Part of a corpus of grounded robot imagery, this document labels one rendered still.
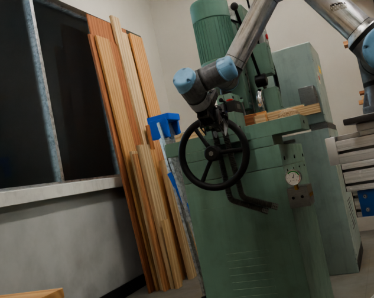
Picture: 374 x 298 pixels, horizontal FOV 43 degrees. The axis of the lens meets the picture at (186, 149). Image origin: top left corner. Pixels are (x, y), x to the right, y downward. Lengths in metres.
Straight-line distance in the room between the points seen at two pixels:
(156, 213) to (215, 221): 1.42
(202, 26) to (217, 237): 0.92
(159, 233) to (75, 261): 0.66
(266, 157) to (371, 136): 0.55
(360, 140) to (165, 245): 2.16
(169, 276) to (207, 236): 1.44
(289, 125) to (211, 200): 0.45
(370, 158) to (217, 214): 0.75
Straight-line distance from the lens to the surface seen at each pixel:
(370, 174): 1.58
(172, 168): 2.93
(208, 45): 2.17
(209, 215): 2.07
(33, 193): 2.81
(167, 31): 4.99
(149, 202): 3.46
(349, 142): 1.59
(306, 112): 2.11
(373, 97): 1.57
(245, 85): 2.29
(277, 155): 1.97
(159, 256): 3.46
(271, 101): 2.30
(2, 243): 2.69
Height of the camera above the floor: 0.73
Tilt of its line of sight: 4 degrees up
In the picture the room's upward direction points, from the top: 11 degrees counter-clockwise
